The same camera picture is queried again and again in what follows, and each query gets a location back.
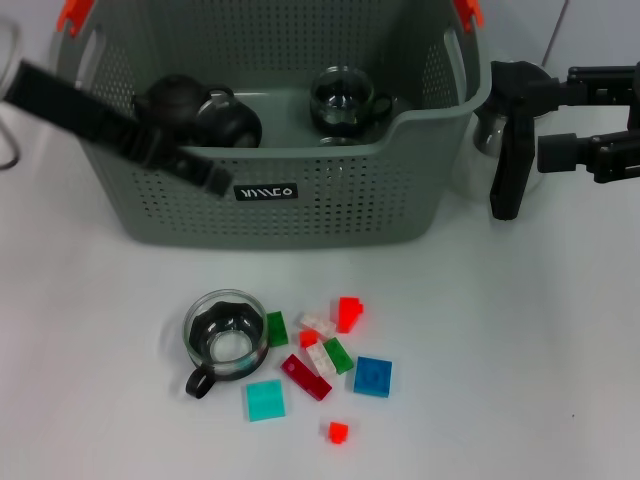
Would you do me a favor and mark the blue toy plate brick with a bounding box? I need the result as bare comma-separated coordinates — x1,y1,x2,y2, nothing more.
353,355,394,399

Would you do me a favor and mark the grey perforated storage basket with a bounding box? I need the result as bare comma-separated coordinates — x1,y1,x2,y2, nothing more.
43,0,494,251

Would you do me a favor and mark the green toy brick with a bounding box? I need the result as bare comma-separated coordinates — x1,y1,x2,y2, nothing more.
265,310,290,348
322,337,354,376

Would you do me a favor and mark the glass teacup with black holder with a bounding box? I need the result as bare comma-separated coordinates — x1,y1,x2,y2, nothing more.
192,94,264,149
317,135,362,149
308,64,394,137
182,288,269,402

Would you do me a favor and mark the glass pitcher with black handle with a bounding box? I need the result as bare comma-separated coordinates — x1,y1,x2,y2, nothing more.
472,58,562,221

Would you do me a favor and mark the dark red toy brick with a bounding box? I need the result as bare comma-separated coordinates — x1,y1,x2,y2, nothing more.
280,353,334,401

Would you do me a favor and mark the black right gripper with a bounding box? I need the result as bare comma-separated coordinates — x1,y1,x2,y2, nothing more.
537,62,640,184

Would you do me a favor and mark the teal toy plate brick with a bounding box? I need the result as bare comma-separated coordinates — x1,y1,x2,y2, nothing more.
243,379,290,423

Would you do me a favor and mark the left arm cable with plug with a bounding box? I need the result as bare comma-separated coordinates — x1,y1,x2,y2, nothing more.
0,122,21,170

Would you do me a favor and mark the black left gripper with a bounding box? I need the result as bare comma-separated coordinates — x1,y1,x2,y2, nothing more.
4,59,234,199

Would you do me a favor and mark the white translucent toy brick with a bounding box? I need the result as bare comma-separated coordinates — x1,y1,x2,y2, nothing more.
305,343,337,377
298,312,337,337

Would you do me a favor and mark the orange wedge toy brick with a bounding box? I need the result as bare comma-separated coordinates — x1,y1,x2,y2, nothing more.
337,296,368,335

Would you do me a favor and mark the black clay teapot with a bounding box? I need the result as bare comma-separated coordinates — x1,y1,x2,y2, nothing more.
132,73,236,146

